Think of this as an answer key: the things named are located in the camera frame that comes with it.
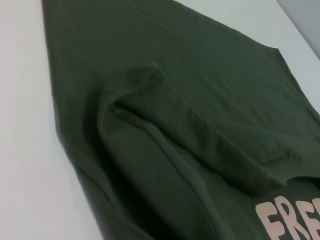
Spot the dark green t-shirt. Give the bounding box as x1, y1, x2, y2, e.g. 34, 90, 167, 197
41, 0, 320, 240

